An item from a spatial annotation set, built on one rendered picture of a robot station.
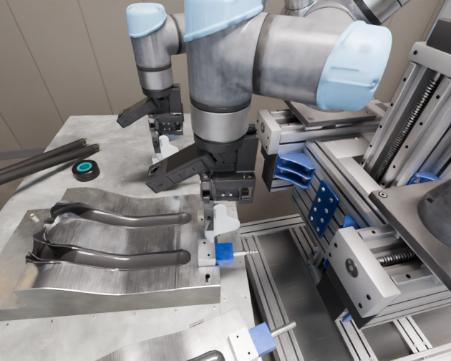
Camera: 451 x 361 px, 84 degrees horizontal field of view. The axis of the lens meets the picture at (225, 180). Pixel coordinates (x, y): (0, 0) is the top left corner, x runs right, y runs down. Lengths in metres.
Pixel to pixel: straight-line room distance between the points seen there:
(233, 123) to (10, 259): 0.62
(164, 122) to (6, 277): 0.48
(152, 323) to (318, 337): 0.82
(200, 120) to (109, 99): 2.05
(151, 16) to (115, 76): 1.71
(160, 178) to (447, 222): 0.46
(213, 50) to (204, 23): 0.02
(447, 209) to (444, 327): 1.07
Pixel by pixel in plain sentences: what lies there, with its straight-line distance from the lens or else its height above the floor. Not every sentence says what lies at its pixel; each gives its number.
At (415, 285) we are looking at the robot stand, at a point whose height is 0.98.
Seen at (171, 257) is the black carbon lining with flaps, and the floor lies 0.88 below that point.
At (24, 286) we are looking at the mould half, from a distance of 0.61.
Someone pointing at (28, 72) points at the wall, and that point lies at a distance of 2.40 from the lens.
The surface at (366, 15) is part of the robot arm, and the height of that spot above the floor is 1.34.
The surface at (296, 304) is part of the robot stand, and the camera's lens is 1.31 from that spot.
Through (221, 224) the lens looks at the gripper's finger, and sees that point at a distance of 0.42.
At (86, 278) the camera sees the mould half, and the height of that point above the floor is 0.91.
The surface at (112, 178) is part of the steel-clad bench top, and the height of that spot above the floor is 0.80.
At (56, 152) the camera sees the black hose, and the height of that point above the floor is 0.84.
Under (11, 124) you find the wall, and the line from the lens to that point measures 2.66.
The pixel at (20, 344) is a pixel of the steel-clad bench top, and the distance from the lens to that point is 0.72.
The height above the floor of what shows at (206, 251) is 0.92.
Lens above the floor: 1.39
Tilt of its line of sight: 43 degrees down
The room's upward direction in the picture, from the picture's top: 2 degrees clockwise
